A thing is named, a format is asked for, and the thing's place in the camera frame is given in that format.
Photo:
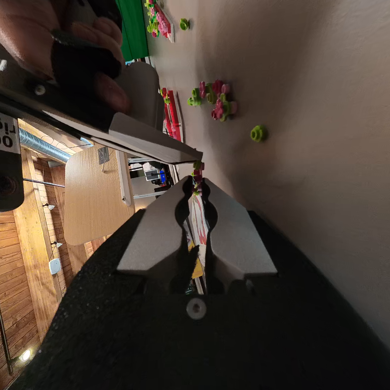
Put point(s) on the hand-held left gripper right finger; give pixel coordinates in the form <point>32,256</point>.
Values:
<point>240,240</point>

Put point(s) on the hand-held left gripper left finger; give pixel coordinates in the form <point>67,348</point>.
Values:
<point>152,231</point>

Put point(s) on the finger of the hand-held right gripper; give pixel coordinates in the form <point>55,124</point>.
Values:
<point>122,147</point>
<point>146,137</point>

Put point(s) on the pink branch lego flower piece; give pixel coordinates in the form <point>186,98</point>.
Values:
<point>198,175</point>

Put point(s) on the red heart lego section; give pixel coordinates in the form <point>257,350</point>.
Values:
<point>172,115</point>

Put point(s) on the lego instruction booklet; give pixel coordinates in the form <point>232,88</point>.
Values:
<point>199,219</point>

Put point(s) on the pink lime lego flower cluster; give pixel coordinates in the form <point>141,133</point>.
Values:
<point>218,106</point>

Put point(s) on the lime round lego piece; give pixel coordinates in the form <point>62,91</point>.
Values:
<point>259,133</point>
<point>184,23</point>

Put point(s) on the person's right hand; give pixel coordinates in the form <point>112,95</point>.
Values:
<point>27,36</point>

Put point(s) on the thin metal rod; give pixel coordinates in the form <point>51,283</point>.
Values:
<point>42,182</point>

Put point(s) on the small spot lamp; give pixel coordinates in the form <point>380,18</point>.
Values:
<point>57,244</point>
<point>26,355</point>
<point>50,207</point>

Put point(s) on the green panel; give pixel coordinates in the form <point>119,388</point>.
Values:
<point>132,29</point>

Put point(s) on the white metal table frame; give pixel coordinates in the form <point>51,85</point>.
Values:
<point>123,179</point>

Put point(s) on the silver duct pipe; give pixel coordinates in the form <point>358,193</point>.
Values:
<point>42,146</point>

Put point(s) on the white wall device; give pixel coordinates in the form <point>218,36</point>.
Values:
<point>54,266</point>

